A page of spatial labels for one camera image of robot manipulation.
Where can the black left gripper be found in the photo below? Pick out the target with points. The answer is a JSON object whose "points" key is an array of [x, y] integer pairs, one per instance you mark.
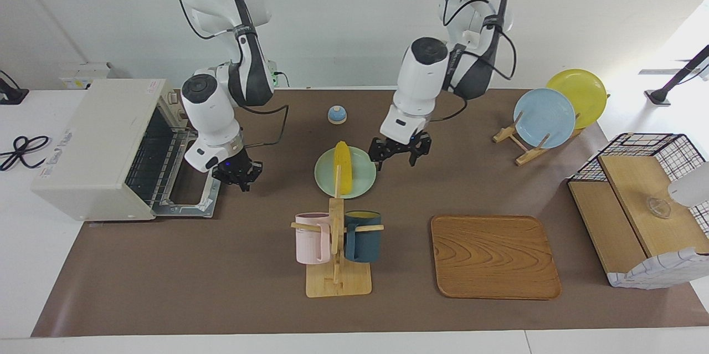
{"points": [[403, 142]]}

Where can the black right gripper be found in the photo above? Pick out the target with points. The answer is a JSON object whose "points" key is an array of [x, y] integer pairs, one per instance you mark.
{"points": [[232, 161]]}

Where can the mint green plate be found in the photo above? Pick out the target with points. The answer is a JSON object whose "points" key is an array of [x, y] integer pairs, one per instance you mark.
{"points": [[364, 175]]}

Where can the yellow corn cob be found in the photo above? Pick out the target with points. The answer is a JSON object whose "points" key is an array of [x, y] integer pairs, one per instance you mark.
{"points": [[346, 168]]}

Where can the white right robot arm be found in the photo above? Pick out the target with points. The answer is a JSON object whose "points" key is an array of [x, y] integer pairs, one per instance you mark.
{"points": [[210, 104]]}

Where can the cream toaster oven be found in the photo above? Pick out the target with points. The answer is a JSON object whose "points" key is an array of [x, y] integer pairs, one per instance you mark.
{"points": [[83, 149]]}

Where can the brown table mat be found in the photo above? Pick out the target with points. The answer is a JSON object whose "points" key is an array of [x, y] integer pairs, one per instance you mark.
{"points": [[249, 265]]}

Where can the pink mug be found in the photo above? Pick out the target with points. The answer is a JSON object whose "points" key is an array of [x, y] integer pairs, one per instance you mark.
{"points": [[310, 240]]}

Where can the dark blue mug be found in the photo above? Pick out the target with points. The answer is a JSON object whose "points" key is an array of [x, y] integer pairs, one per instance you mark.
{"points": [[365, 243]]}

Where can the wooden plate rack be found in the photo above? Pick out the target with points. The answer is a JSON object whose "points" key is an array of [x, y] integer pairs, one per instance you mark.
{"points": [[530, 155]]}

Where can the brown wooden tray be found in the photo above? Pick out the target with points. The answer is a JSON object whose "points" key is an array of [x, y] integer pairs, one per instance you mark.
{"points": [[493, 260]]}

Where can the wooden mug rack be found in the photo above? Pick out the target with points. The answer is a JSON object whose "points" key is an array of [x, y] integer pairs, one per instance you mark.
{"points": [[338, 286]]}

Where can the light blue plate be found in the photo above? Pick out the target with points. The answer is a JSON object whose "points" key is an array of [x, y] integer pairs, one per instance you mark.
{"points": [[545, 118]]}

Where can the white box with yellow label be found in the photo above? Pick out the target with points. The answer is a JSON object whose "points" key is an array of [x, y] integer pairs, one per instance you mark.
{"points": [[83, 74]]}

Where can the yellow plate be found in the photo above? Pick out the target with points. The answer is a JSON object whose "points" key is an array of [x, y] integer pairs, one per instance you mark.
{"points": [[581, 88]]}

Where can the light wooden step shelf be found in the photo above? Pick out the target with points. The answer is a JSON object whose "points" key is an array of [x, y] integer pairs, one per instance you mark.
{"points": [[637, 188]]}

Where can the small black stand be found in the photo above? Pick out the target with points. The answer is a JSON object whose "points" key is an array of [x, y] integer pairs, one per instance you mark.
{"points": [[11, 96]]}

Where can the small clear glass cup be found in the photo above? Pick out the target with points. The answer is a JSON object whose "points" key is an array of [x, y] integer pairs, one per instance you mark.
{"points": [[658, 208]]}

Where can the white rounded device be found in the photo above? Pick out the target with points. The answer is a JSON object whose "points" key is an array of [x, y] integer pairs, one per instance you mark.
{"points": [[692, 186]]}

